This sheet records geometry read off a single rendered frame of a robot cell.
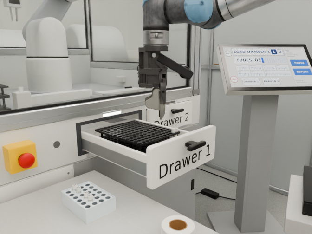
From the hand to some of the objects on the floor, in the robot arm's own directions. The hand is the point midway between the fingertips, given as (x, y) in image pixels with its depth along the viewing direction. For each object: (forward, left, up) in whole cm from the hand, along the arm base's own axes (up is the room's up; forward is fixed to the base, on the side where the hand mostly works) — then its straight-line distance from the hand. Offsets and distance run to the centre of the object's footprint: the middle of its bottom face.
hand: (162, 113), depth 83 cm
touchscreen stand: (-33, -89, -94) cm, 133 cm away
